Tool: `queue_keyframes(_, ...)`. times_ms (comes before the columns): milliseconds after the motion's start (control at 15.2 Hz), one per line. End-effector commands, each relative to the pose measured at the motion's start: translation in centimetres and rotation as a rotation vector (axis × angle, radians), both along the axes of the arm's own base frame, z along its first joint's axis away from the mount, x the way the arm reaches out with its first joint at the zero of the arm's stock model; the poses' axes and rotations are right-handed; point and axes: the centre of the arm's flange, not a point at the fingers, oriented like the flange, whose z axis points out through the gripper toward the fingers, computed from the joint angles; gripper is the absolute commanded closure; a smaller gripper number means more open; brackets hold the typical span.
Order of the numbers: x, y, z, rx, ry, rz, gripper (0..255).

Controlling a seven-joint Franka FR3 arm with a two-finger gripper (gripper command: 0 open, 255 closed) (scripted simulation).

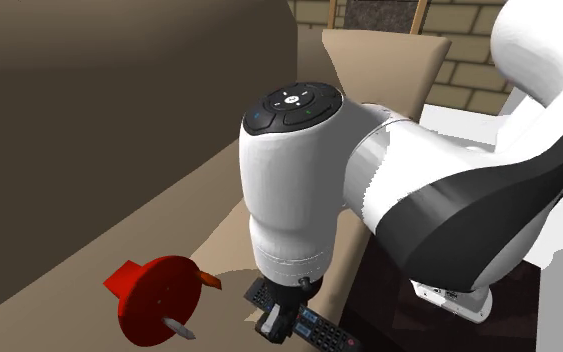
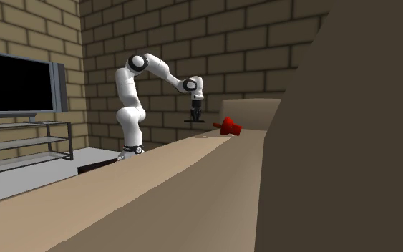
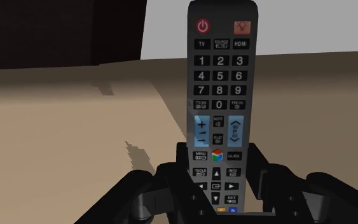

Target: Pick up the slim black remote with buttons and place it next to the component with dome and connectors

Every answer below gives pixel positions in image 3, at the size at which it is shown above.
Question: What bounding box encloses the dark brown wooden cabinet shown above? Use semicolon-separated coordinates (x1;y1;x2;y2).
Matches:
0;0;148;71

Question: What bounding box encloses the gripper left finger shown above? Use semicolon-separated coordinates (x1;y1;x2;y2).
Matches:
74;142;219;224

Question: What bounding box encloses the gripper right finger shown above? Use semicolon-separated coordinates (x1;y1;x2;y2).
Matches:
245;143;358;224

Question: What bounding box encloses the dark grey remote control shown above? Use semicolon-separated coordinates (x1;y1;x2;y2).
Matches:
186;0;259;214

